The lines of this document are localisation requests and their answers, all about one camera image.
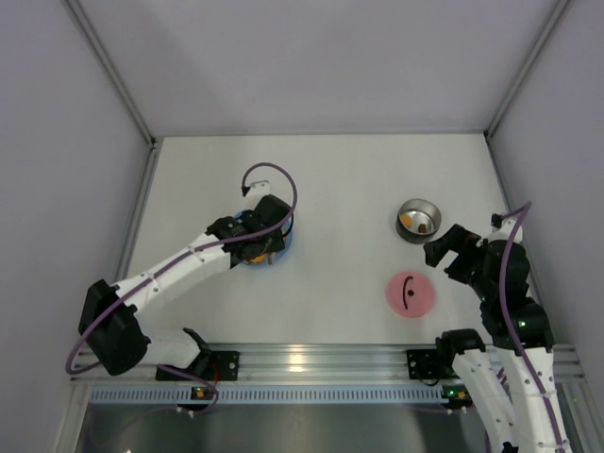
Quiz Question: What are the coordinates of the pink lid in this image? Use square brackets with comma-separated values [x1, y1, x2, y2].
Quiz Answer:
[385, 271, 436, 319]

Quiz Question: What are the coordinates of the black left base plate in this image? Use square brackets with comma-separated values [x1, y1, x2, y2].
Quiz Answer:
[168, 350, 240, 382]

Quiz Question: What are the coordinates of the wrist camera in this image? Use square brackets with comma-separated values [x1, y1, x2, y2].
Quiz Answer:
[243, 180, 271, 210]
[487, 213, 515, 242]

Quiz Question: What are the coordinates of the aluminium frame post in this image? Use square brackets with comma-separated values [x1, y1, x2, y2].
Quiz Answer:
[483, 0, 574, 143]
[61, 0, 157, 148]

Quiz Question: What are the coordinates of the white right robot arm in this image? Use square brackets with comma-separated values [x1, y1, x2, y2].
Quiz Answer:
[424, 220, 572, 452]

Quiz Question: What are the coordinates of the grey cable duct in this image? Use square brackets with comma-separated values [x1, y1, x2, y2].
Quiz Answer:
[89, 384, 469, 405]

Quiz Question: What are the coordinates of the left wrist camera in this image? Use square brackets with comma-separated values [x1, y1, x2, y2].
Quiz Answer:
[243, 180, 271, 210]

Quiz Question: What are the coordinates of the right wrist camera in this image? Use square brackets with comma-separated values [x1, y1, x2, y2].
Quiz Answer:
[487, 213, 515, 242]

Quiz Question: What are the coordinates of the right aluminium frame post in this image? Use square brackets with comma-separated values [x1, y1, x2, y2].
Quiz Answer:
[483, 0, 574, 143]

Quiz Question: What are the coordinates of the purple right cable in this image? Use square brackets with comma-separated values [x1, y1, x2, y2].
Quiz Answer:
[484, 201, 565, 453]

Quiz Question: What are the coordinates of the left aluminium frame post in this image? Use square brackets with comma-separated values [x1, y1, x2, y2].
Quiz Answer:
[61, 0, 157, 148]

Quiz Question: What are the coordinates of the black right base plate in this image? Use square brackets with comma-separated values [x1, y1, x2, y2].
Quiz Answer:
[406, 348, 458, 381]

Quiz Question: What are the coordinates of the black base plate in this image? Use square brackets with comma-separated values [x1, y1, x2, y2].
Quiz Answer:
[406, 348, 458, 381]
[168, 350, 240, 382]

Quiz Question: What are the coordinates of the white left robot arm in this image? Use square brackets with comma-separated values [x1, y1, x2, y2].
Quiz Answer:
[78, 194, 293, 380]

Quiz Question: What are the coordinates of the steel lunch box bowl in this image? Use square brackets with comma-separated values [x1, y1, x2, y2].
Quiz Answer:
[394, 198, 442, 244]

